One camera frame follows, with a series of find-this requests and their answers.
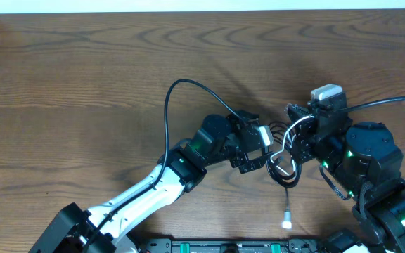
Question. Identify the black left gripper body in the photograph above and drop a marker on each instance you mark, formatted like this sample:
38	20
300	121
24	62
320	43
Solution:
250	148

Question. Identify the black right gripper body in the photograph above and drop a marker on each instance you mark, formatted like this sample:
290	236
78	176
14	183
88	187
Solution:
309	147

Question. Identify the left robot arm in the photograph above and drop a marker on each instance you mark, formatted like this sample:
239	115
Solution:
104	227

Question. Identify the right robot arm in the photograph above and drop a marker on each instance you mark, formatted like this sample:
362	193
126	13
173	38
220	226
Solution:
359	161

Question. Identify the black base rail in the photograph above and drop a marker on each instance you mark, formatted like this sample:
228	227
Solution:
340	242

